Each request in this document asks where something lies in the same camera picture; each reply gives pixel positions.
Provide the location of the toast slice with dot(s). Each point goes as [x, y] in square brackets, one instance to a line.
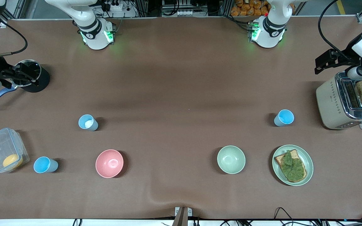
[279, 160]

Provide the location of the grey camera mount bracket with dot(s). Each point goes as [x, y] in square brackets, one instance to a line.
[181, 215]

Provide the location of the bag of orange buns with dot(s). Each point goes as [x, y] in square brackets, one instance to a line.
[250, 8]

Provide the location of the white power strip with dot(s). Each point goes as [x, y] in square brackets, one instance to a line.
[115, 5]

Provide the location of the green lettuce leaf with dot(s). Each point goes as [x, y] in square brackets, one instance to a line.
[292, 166]

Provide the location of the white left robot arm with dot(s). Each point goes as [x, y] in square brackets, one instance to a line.
[269, 34]

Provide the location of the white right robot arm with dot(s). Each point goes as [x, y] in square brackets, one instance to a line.
[94, 34]

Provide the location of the white connector strip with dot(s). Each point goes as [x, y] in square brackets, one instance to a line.
[185, 13]

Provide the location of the cream and chrome toaster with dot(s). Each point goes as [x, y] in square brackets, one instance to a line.
[330, 103]

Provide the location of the pale green bowl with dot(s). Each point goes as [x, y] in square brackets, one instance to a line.
[231, 159]

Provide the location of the pink bowl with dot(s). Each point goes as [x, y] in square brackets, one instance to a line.
[109, 163]

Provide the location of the light blue plastic cup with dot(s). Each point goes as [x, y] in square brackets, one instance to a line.
[44, 165]
[284, 118]
[90, 124]

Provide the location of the pale green plate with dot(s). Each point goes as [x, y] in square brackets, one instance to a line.
[308, 163]

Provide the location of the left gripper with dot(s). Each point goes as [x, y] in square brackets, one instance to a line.
[345, 58]

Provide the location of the orange round food piece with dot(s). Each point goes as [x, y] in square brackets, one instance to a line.
[13, 161]

